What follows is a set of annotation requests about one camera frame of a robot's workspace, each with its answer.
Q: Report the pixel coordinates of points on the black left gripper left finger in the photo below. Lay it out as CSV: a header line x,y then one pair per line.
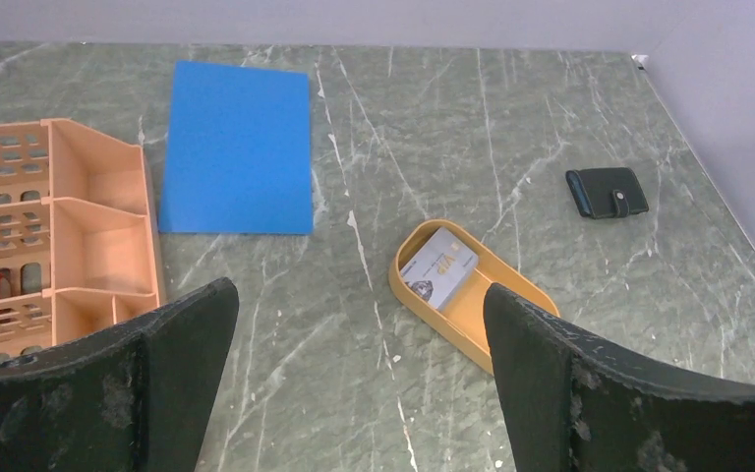
x,y
136,396

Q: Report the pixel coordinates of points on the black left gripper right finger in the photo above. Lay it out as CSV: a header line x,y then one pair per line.
x,y
575,401

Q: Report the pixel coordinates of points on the black leather card holder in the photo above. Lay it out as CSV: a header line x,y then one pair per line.
x,y
607,192

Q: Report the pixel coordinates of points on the white VIP card stack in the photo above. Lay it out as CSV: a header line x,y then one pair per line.
x,y
439,268

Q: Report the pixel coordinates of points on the yellow oval tray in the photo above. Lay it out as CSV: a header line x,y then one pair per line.
x,y
461,322

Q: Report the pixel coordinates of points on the peach plastic file organizer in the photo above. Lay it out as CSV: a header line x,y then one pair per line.
x,y
78,239

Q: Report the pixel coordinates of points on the blue folder sheet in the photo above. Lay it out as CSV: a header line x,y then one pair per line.
x,y
238,152

